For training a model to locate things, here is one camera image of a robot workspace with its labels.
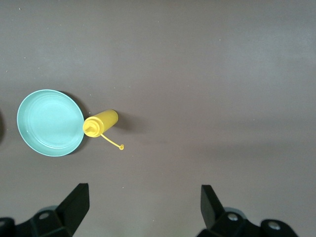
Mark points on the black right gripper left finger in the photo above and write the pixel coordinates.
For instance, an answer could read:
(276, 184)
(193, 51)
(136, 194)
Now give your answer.
(66, 214)

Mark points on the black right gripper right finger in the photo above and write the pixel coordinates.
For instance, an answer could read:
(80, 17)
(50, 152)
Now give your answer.
(214, 217)

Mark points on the yellow mustard squeeze bottle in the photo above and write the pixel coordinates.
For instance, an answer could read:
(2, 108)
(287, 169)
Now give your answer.
(103, 122)

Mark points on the mint green plate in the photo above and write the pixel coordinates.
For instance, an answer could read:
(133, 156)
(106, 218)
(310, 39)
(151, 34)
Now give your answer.
(49, 123)

